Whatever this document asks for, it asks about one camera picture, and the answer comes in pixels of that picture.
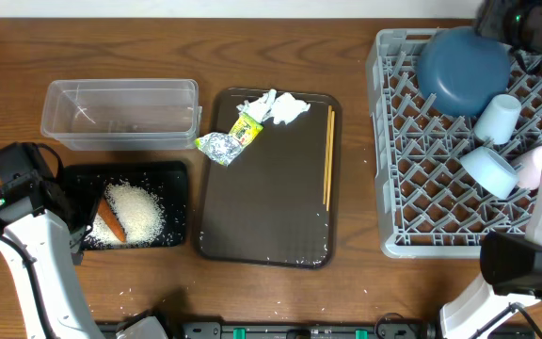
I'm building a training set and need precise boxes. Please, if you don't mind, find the orange carrot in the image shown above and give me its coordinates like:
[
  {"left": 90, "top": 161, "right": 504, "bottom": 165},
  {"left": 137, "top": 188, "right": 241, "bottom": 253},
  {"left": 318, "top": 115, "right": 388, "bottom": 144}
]
[{"left": 97, "top": 198, "right": 126, "bottom": 243}]

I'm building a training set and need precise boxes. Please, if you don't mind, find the white rice pile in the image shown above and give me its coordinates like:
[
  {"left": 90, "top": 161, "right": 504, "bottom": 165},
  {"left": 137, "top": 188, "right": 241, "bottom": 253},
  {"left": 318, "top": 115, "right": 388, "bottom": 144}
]
[{"left": 86, "top": 181, "right": 181, "bottom": 250}]

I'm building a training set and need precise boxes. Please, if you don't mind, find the dark blue plate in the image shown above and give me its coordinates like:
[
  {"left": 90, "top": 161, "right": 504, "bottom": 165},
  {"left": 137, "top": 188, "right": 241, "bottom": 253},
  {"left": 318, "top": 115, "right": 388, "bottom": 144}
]
[{"left": 416, "top": 26, "right": 511, "bottom": 117}]

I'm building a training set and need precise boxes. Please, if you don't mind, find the light blue cup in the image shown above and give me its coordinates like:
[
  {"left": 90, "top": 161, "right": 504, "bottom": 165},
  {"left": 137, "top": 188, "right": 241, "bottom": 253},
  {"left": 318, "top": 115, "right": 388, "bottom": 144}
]
[{"left": 472, "top": 94, "right": 522, "bottom": 145}]

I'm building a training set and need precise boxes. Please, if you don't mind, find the white cup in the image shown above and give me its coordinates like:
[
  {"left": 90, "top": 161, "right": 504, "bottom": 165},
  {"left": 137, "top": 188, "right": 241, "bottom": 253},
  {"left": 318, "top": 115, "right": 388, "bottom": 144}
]
[{"left": 511, "top": 145, "right": 542, "bottom": 190}]

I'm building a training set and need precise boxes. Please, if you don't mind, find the yellow foil snack wrapper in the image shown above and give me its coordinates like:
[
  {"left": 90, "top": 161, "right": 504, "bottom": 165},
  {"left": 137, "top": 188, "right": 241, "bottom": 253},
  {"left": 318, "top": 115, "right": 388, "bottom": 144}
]
[{"left": 194, "top": 114, "right": 263, "bottom": 166}]

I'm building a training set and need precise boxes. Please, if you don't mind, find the light blue bowl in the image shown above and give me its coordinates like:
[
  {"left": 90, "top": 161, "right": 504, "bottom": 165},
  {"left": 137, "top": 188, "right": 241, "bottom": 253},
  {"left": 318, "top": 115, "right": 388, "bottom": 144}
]
[{"left": 460, "top": 146, "right": 518, "bottom": 200}]

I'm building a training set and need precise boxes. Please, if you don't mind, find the wooden chopstick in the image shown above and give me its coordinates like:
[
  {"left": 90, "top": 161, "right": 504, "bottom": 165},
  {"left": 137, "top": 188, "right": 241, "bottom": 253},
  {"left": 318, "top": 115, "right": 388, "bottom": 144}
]
[
  {"left": 323, "top": 105, "right": 333, "bottom": 206},
  {"left": 326, "top": 110, "right": 335, "bottom": 212}
]

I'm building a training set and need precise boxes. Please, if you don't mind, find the white tissue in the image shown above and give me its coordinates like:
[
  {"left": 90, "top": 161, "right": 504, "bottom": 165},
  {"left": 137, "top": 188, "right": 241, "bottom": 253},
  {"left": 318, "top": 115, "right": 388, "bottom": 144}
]
[{"left": 236, "top": 89, "right": 311, "bottom": 124}]

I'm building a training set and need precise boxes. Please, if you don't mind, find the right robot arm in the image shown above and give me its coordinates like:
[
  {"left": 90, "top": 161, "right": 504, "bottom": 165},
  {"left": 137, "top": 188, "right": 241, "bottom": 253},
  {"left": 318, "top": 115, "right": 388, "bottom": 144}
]
[{"left": 436, "top": 1, "right": 542, "bottom": 338}]

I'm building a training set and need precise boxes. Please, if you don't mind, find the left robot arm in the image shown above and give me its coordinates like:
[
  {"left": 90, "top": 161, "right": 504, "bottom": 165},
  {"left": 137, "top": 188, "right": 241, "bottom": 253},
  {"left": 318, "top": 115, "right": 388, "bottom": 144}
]
[{"left": 0, "top": 142, "right": 170, "bottom": 338}]

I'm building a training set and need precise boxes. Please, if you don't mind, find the black waste tray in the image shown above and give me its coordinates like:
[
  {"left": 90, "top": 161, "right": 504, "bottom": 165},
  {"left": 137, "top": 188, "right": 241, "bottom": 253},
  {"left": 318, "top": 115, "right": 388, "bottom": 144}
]
[{"left": 64, "top": 161, "right": 188, "bottom": 250}]

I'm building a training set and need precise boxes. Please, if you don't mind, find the grey dishwasher rack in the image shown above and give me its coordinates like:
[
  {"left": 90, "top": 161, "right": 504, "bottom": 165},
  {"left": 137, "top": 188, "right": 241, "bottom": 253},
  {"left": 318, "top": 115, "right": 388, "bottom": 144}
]
[{"left": 365, "top": 28, "right": 537, "bottom": 259}]

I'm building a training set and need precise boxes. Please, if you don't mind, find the clear plastic bin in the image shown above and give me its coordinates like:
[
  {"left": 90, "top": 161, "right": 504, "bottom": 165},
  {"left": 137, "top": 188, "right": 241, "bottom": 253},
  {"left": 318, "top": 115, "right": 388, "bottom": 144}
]
[{"left": 40, "top": 78, "right": 201, "bottom": 151}]

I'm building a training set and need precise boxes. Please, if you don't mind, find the brown serving tray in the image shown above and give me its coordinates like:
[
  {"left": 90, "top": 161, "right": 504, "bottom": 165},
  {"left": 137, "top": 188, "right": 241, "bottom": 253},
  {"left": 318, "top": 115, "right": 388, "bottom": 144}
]
[{"left": 194, "top": 93, "right": 343, "bottom": 269}]

